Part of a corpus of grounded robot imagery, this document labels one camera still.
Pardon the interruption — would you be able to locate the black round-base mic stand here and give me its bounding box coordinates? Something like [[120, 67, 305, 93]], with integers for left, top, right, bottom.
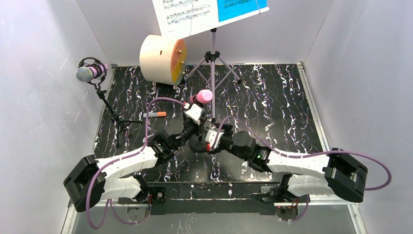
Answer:
[[188, 100, 210, 153]]

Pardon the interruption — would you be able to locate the pink microphone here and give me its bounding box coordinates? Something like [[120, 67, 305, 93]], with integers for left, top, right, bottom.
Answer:
[[189, 89, 213, 104]]

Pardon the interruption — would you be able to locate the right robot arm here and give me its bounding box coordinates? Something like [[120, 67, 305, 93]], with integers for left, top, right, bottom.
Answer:
[[203, 128, 368, 203]]

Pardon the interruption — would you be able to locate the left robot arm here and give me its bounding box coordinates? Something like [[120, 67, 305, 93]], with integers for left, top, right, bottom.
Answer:
[[63, 118, 205, 212]]

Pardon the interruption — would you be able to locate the orange and grey marker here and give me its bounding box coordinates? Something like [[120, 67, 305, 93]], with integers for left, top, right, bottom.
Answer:
[[142, 112, 167, 118]]

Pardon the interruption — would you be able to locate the cream and orange drum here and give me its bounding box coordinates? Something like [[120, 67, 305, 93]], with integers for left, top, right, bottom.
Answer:
[[139, 35, 187, 86]]

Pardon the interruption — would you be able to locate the silver tripod music stand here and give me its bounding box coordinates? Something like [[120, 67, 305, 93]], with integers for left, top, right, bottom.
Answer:
[[183, 28, 242, 123]]

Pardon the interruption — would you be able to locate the white sheet music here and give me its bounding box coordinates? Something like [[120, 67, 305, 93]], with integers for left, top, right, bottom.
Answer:
[[152, 0, 269, 39]]

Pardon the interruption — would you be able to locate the black tripod mic stand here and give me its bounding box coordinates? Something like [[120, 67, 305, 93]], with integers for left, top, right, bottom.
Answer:
[[78, 57, 143, 149]]

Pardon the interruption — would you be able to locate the blue mesh microphone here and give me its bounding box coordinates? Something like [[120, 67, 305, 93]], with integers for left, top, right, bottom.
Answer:
[[75, 63, 108, 82]]

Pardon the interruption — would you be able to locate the blue sheet music page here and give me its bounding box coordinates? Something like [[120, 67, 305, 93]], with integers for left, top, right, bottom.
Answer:
[[217, 0, 267, 22]]

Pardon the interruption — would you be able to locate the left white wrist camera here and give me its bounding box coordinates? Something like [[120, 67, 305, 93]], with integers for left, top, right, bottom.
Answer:
[[183, 102, 204, 126]]

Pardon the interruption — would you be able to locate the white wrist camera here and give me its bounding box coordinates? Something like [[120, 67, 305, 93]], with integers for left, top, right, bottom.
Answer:
[[205, 129, 224, 152], [183, 102, 204, 126]]

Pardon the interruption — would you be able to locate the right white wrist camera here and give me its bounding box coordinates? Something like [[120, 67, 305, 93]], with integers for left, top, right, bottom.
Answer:
[[205, 129, 224, 152]]

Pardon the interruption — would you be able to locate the aluminium frame rail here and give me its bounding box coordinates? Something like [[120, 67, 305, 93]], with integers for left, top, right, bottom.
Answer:
[[62, 182, 366, 234]]

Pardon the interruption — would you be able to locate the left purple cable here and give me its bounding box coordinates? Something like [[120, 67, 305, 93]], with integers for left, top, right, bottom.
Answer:
[[86, 97, 188, 230]]

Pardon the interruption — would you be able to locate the purple cable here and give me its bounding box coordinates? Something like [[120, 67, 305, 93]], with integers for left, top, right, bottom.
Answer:
[[214, 116, 393, 223], [86, 97, 188, 230]]

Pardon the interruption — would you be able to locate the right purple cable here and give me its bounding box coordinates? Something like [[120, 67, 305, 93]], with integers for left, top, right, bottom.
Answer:
[[214, 116, 393, 223]]

